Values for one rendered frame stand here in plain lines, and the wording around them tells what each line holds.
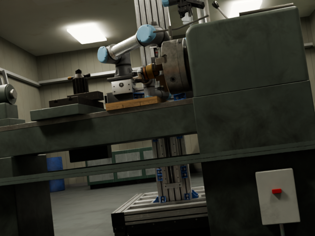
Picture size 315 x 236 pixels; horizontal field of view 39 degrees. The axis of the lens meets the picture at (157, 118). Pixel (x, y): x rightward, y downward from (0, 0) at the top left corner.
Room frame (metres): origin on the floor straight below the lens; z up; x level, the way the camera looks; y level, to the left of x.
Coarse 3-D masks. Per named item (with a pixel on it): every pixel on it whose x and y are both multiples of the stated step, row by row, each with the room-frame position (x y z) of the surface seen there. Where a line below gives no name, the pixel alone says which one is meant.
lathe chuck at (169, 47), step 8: (176, 40) 2.49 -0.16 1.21; (168, 48) 2.45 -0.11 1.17; (176, 48) 2.43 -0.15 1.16; (168, 56) 2.43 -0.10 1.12; (176, 56) 2.42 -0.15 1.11; (168, 64) 2.43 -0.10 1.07; (176, 64) 2.42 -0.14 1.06; (168, 72) 2.43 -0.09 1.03; (176, 72) 2.43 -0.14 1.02; (168, 80) 2.46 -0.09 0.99; (176, 80) 2.45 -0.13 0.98; (168, 88) 2.50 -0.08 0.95; (176, 88) 2.50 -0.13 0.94
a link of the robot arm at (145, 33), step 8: (136, 32) 2.85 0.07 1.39; (144, 32) 2.78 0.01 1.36; (152, 32) 2.76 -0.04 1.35; (160, 32) 2.82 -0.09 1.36; (128, 40) 2.91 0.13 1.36; (136, 40) 2.86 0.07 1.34; (144, 40) 2.78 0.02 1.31; (152, 40) 2.80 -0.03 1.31; (160, 40) 2.84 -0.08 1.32; (104, 48) 3.03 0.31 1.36; (112, 48) 3.02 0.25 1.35; (120, 48) 2.97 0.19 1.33; (128, 48) 2.94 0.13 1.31; (136, 48) 2.95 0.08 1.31; (104, 56) 3.04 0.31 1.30; (112, 56) 3.03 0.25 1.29; (120, 56) 3.09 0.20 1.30
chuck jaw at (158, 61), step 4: (164, 56) 2.44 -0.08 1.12; (156, 60) 2.46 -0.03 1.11; (160, 60) 2.46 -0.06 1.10; (164, 60) 2.44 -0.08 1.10; (152, 64) 2.55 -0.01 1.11; (156, 64) 2.46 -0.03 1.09; (160, 64) 2.46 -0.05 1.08; (152, 68) 2.54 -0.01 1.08; (156, 68) 2.52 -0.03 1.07; (160, 68) 2.53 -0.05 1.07
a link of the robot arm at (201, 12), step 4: (200, 0) 3.08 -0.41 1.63; (204, 0) 3.08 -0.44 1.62; (204, 4) 3.08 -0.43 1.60; (200, 8) 3.09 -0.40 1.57; (204, 8) 3.08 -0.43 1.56; (208, 8) 3.10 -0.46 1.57; (200, 12) 3.09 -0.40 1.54; (204, 12) 3.08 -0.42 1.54; (208, 12) 3.10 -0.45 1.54; (200, 16) 3.10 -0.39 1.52; (200, 20) 3.10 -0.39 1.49; (204, 20) 3.09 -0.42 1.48; (208, 20) 3.09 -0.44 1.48
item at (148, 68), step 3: (147, 66) 2.58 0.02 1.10; (150, 66) 2.56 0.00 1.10; (144, 69) 2.58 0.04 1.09; (147, 69) 2.57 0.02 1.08; (150, 69) 2.56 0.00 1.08; (144, 72) 2.58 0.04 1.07; (147, 72) 2.57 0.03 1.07; (150, 72) 2.57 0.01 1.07; (153, 72) 2.58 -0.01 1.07; (156, 72) 2.58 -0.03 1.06; (159, 72) 2.62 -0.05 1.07; (144, 75) 2.58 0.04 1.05; (147, 75) 2.58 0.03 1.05; (150, 75) 2.58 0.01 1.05; (153, 75) 2.57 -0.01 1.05; (156, 75) 2.60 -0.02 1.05; (144, 78) 2.60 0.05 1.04; (147, 78) 2.60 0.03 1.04; (150, 78) 2.60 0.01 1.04
